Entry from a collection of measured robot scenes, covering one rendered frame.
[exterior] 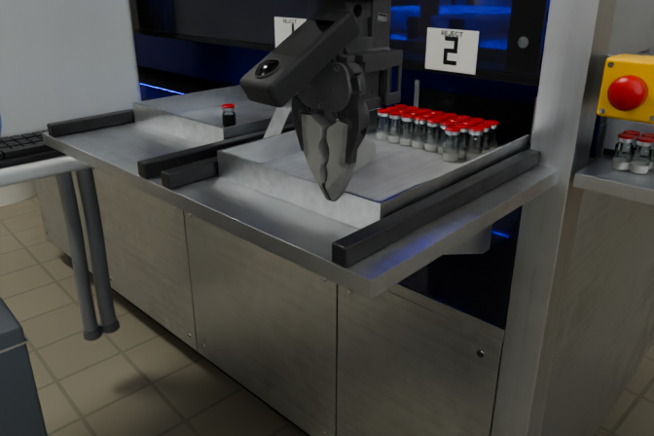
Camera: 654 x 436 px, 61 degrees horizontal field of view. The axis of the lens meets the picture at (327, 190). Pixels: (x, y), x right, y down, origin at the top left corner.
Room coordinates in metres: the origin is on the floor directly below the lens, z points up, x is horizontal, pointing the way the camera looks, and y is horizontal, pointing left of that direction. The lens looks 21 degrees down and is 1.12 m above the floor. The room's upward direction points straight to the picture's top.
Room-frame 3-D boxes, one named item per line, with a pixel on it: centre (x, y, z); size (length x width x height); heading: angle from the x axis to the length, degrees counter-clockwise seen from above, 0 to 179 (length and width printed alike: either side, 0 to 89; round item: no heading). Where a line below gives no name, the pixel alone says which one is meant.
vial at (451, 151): (0.74, -0.17, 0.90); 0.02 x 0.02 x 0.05
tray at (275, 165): (0.71, -0.07, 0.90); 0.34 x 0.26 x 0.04; 137
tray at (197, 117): (1.00, 0.13, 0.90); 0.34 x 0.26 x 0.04; 137
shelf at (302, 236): (0.83, 0.05, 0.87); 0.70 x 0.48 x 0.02; 47
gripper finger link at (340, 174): (0.54, -0.03, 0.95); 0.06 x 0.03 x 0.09; 137
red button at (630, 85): (0.65, -0.35, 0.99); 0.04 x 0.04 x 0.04; 47
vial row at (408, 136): (0.79, -0.15, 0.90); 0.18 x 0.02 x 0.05; 47
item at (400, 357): (1.77, 0.09, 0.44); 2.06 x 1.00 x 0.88; 47
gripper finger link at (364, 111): (0.52, -0.02, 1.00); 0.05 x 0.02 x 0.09; 47
